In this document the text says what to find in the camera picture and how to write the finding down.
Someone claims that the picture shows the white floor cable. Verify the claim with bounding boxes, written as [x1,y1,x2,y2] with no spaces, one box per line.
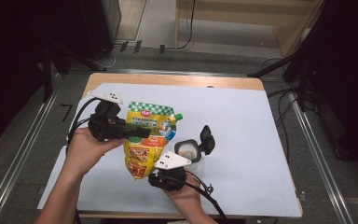
[102,46,117,70]

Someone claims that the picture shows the person's right hand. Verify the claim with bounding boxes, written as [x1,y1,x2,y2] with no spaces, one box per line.
[162,176,208,216]

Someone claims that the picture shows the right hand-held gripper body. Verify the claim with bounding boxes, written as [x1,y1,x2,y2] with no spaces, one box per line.
[147,151,193,191]

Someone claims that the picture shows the black floor cables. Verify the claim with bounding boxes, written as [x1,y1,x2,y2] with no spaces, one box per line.
[261,57,301,157]

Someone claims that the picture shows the metal floor rail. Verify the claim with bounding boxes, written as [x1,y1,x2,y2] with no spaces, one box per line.
[287,90,355,224]
[0,74,61,224]

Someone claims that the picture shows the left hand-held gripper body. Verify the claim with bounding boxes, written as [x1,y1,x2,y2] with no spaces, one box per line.
[87,89,129,143]

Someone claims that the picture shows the yellow sauce pouch green spout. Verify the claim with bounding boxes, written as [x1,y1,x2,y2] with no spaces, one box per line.
[123,101,184,180]

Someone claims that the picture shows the hand-held gripper black cable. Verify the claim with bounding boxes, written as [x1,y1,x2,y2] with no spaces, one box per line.
[66,96,102,147]
[167,172,228,224]

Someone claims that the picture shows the clear container with black lid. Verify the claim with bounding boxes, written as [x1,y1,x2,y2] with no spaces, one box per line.
[173,124,216,165]

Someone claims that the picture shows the black stand leg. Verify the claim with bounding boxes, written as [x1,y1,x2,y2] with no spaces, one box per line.
[247,55,296,78]

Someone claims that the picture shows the right hand-held gripper black cable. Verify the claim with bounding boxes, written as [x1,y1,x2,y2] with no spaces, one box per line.
[167,172,228,224]

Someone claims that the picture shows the white paper sheet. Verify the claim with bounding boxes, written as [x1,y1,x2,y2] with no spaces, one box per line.
[36,82,303,218]

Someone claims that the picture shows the black cabinet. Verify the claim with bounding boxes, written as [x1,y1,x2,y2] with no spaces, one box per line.
[79,0,122,61]

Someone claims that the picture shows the left hand-held gripper black cable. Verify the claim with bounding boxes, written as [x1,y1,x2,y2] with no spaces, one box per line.
[66,96,102,147]

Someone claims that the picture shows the person's left hand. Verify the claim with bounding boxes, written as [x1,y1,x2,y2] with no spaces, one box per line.
[64,127,127,178]

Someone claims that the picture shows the black hanging cable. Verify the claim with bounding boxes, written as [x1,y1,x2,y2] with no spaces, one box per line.
[178,0,198,50]

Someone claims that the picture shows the light wooden frame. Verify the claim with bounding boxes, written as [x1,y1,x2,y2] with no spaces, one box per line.
[174,0,324,58]

